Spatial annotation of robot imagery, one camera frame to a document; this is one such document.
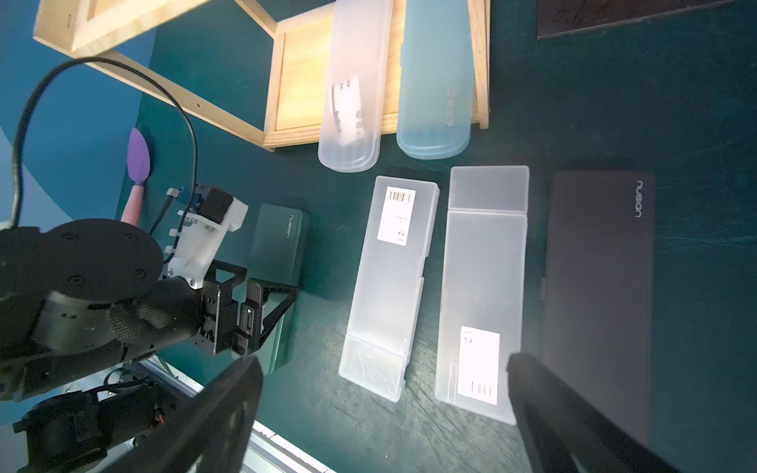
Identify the purple toy trowel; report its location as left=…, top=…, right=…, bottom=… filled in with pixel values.
left=121, top=128, right=151, bottom=227

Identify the narrow frosted pencil case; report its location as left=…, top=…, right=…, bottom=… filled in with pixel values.
left=434, top=166, right=530, bottom=425

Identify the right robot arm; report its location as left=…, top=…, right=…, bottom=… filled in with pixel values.
left=13, top=353, right=675, bottom=472

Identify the dark green pencil case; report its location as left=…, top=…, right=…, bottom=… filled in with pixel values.
left=248, top=204, right=311, bottom=374

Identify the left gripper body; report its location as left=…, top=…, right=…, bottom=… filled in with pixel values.
left=194, top=282, right=260, bottom=357

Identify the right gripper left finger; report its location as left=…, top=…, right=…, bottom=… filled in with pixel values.
left=106, top=356, right=264, bottom=472

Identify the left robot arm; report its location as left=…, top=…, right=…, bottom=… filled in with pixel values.
left=1, top=219, right=299, bottom=401

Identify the clear rounded pencil case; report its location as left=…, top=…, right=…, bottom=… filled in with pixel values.
left=317, top=0, right=393, bottom=173

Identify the wooden two-tier shelf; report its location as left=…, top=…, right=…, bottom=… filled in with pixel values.
left=34, top=1, right=491, bottom=150

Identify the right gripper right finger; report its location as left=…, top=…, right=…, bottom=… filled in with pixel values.
left=508, top=353, right=677, bottom=472

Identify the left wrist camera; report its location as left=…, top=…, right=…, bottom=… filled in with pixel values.
left=165, top=183, right=248, bottom=290

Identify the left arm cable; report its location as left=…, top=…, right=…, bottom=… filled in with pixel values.
left=8, top=55, right=199, bottom=232

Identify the wide frosted pencil case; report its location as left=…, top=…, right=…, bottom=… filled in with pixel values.
left=339, top=177, right=440, bottom=403

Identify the light blue pencil case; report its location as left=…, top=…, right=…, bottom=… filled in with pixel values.
left=396, top=0, right=475, bottom=160

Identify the black pencil case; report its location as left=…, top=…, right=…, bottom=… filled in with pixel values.
left=541, top=171, right=656, bottom=445

